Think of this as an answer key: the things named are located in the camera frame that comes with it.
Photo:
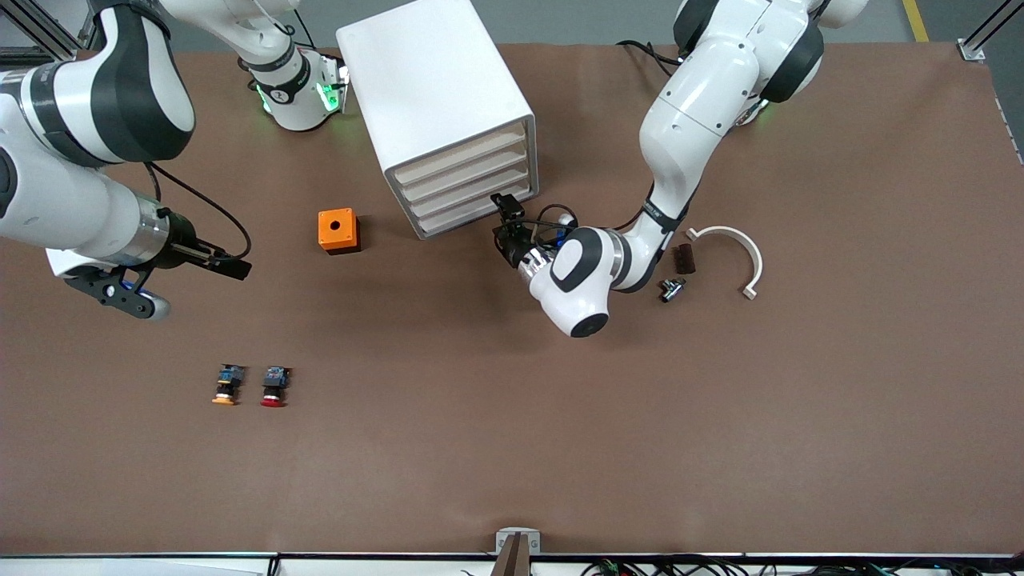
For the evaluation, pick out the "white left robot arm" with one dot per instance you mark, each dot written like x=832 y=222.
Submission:
x=696 y=120

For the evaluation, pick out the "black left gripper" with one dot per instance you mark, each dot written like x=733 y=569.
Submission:
x=514 y=246

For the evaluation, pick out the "aluminium frame profile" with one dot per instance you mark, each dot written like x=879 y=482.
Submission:
x=973 y=52
x=62 y=56

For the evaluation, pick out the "orange button enclosure box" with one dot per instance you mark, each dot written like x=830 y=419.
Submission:
x=336 y=228

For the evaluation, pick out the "white curved plastic bracket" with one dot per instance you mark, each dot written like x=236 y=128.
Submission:
x=724 y=231

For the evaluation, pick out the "brown table cover sheet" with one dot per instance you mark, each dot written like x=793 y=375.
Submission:
x=512 y=416

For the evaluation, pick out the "white table edge strip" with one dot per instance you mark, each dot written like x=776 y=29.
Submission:
x=160 y=566

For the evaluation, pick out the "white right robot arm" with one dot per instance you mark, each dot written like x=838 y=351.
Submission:
x=64 y=192

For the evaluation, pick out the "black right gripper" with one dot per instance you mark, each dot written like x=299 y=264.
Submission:
x=178 y=243

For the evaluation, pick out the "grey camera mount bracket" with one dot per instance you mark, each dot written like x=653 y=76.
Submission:
x=518 y=544

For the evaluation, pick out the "dark brown terminal block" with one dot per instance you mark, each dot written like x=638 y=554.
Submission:
x=686 y=259

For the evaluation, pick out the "red push button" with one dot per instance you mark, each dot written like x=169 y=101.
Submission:
x=275 y=382

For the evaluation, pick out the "yellow push button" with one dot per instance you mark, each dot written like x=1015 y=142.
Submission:
x=229 y=380

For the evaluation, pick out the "silver key switch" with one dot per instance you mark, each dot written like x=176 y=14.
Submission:
x=673 y=290

